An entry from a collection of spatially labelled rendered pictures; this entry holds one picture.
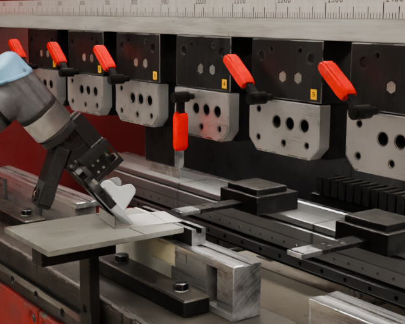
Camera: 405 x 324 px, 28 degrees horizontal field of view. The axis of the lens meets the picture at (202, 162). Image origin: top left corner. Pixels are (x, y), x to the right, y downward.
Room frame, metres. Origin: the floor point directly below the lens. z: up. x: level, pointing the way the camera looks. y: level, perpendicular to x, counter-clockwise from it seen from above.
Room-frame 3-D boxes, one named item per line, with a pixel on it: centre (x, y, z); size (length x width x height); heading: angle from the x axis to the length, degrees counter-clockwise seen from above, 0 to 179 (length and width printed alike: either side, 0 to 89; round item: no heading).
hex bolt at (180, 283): (1.33, 0.04, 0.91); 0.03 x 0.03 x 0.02
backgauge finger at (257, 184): (1.57, -0.06, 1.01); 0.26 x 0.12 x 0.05; 126
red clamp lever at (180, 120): (1.31, 0.03, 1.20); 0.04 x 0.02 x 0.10; 126
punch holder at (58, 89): (1.82, 0.32, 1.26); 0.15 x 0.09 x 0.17; 36
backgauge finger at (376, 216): (1.31, -0.25, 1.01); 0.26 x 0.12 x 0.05; 126
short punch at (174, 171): (1.48, 0.07, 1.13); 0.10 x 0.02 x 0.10; 36
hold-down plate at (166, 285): (1.41, 0.09, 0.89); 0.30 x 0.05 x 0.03; 36
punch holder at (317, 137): (1.17, -0.15, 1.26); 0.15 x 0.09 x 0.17; 36
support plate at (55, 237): (1.39, 0.19, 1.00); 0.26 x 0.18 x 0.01; 126
